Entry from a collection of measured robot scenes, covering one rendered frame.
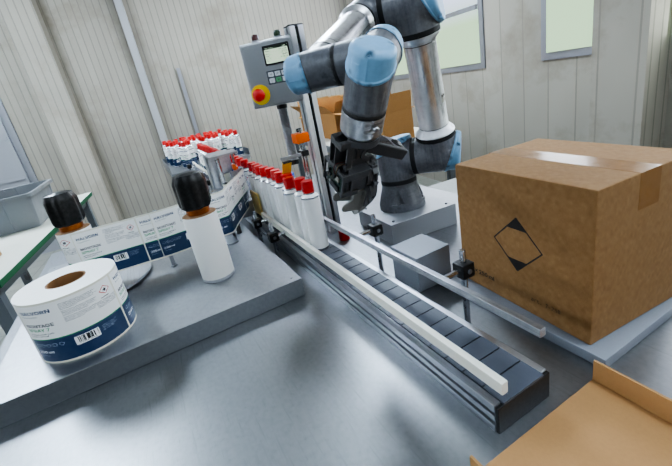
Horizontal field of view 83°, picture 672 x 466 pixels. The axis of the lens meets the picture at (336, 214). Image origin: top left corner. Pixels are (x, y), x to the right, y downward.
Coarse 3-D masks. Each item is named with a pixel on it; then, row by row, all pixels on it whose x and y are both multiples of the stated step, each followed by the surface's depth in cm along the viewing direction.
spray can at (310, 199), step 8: (304, 184) 104; (312, 184) 105; (304, 192) 105; (312, 192) 105; (304, 200) 105; (312, 200) 105; (304, 208) 106; (312, 208) 105; (320, 208) 107; (312, 216) 106; (320, 216) 107; (312, 224) 107; (320, 224) 108; (312, 232) 108; (320, 232) 108; (312, 240) 109; (320, 240) 109; (320, 248) 109
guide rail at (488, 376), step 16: (272, 224) 132; (304, 240) 110; (320, 256) 99; (336, 272) 92; (368, 288) 79; (384, 304) 74; (416, 320) 67; (432, 336) 63; (448, 352) 60; (464, 352) 58; (480, 368) 54; (496, 384) 52
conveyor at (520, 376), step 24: (288, 240) 122; (360, 264) 97; (384, 288) 85; (384, 312) 77; (432, 312) 74; (456, 336) 66; (480, 336) 65; (480, 360) 60; (504, 360) 59; (480, 384) 56; (528, 384) 54
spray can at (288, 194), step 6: (288, 180) 112; (288, 186) 113; (294, 186) 113; (288, 192) 113; (294, 192) 113; (288, 198) 113; (294, 198) 113; (288, 204) 114; (294, 204) 114; (288, 210) 115; (294, 210) 114; (294, 216) 115; (294, 222) 116; (294, 228) 117; (300, 228) 116; (300, 234) 117
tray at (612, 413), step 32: (608, 384) 56; (640, 384) 52; (576, 416) 53; (608, 416) 53; (640, 416) 52; (512, 448) 51; (544, 448) 50; (576, 448) 49; (608, 448) 49; (640, 448) 48
